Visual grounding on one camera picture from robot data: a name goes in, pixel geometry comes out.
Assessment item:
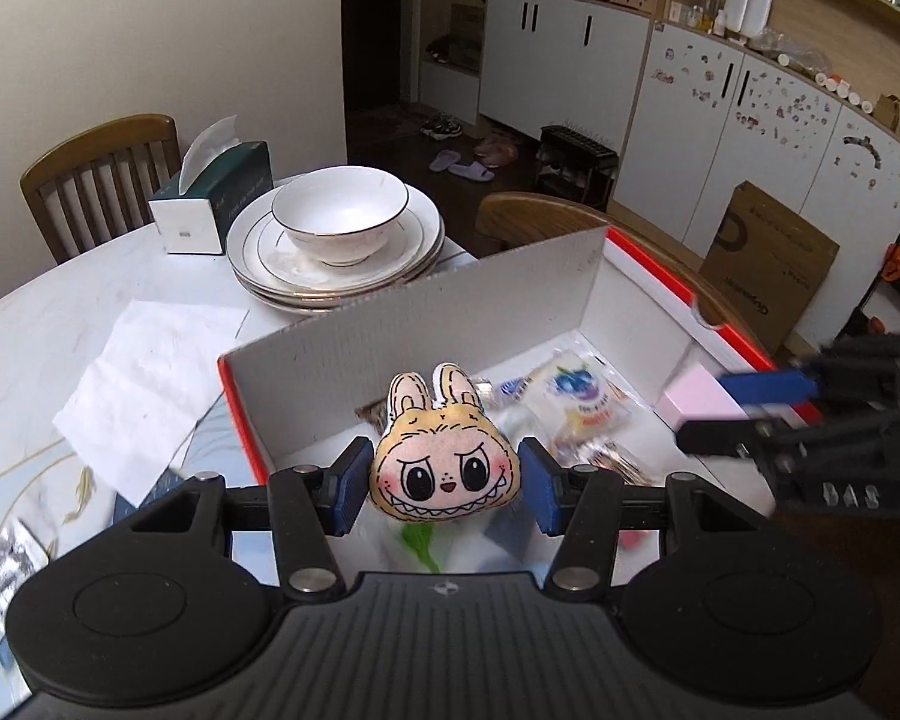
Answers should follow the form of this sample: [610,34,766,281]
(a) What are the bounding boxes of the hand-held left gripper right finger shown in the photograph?
[516,436,773,601]

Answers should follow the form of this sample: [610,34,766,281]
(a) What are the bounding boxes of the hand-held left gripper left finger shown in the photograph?
[124,436,376,605]

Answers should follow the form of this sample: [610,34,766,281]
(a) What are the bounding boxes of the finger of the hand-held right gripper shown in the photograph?
[720,364,822,407]
[675,420,796,464]

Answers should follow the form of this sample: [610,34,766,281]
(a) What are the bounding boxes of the pink box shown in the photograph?
[661,361,751,428]

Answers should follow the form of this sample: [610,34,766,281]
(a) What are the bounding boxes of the yellow rabbit plush toy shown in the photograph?
[366,362,526,524]

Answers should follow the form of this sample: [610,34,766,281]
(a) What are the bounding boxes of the blueberry print cake packet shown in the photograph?
[499,351,650,451]

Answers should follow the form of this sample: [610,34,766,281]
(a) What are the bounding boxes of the red cardboard box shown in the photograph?
[217,225,822,586]

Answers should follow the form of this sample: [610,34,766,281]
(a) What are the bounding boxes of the marble patterned desktop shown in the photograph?
[0,221,481,713]

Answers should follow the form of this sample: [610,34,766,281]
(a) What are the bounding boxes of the grey blue pouch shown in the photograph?
[484,506,541,560]

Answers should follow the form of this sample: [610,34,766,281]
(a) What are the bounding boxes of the printed snack packet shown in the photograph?
[562,439,661,488]

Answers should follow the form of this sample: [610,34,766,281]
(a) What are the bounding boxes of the white plastic bag green print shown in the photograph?
[345,517,556,586]

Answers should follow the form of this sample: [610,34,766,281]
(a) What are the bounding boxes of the brown cardboard box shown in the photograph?
[699,180,841,353]

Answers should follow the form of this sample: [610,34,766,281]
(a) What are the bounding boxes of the white paper towel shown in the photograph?
[51,300,250,507]

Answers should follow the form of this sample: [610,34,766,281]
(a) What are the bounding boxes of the stack of white plates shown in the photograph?
[225,184,447,314]

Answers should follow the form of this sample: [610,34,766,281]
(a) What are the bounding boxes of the white cabinet with stickers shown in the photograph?
[607,19,900,346]

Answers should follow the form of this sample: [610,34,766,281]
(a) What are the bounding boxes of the wooden chair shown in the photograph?
[20,114,182,265]
[476,193,773,361]

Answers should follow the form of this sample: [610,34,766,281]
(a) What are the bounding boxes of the white bowl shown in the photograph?
[271,169,411,269]

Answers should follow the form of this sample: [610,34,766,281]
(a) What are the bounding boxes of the black shoe rack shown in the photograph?
[534,124,620,212]

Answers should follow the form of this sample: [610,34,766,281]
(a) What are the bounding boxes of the green white tissue box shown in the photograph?
[148,115,275,256]

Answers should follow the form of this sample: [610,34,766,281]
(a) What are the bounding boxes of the pink slippers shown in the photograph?
[474,131,520,166]

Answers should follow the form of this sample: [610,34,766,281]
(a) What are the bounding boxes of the silver foil packet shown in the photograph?
[0,514,52,650]

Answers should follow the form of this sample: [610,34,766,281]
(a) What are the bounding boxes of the low white cabinet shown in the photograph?
[478,0,657,143]

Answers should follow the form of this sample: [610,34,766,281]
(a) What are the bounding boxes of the white plastic containers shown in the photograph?
[724,0,770,38]

